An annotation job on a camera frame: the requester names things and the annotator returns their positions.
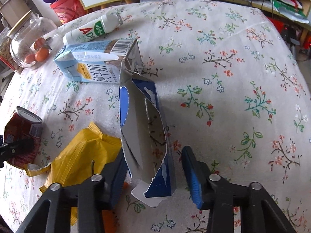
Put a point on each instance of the low tv shelf unit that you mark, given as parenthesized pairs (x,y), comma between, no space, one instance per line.
(286,2)

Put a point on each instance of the red box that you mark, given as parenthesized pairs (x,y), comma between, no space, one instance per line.
(68,10)

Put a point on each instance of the yellow snack wrapper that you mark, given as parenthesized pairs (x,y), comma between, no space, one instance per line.
(88,152)

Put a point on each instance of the blue torn cardboard box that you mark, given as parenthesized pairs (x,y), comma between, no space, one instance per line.
(144,138)

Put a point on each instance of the crushed red soda can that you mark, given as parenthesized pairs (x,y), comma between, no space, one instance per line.
(23,124)

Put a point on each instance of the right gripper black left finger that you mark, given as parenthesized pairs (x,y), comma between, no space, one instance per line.
(52,212)

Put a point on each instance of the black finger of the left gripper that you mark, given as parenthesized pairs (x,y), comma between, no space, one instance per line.
(21,148)

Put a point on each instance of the plastic jar with snacks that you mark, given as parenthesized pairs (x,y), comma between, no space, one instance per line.
(6,57)

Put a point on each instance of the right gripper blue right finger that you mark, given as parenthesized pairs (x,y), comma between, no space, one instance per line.
(212,192)

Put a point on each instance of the glass jar with oranges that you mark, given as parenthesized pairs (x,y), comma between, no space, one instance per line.
(33,40)

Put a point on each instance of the floral tablecloth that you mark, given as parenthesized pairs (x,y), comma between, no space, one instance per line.
(228,86)

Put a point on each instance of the light blue milk carton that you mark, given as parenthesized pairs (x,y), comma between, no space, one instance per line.
(99,61)

